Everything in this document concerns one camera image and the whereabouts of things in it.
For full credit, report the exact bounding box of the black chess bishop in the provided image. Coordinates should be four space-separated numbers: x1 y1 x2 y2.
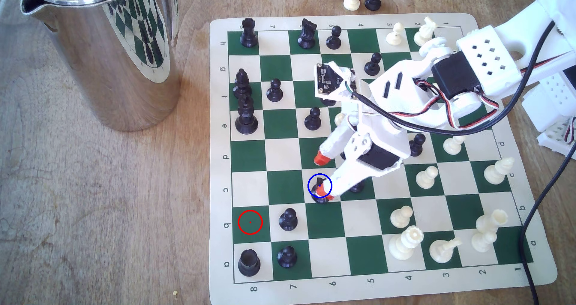
232 68 254 100

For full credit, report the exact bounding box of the green white chess mat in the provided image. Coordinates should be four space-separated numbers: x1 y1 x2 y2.
208 13 559 305

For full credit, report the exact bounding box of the black chess queen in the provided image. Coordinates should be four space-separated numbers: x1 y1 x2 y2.
235 94 259 136

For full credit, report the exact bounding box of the black rook h8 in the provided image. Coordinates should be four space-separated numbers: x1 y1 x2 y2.
239 17 259 48

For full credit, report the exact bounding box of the white chess king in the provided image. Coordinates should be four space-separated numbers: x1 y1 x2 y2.
471 209 509 253

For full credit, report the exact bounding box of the small camera circuit board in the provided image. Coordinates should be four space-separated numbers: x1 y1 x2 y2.
314 61 356 108

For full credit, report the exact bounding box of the black cable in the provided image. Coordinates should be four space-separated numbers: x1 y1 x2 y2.
518 143 576 305
350 21 556 131

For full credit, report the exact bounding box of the white chess bishop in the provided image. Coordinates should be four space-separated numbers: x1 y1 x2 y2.
484 157 515 185

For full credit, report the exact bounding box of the white chess knight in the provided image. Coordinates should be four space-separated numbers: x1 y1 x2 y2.
413 17 438 47
429 237 463 264

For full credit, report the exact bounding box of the black chess knight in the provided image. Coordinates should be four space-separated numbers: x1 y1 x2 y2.
297 18 317 49

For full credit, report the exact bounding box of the black chess rook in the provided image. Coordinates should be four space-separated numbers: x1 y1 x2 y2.
238 249 262 277

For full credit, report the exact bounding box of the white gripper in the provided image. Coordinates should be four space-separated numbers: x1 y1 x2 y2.
313 57 452 201

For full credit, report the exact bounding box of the stainless steel pitcher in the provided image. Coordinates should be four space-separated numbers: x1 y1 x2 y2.
18 0 183 132

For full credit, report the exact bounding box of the white chess queen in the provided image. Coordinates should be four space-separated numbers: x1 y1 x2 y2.
388 225 425 261

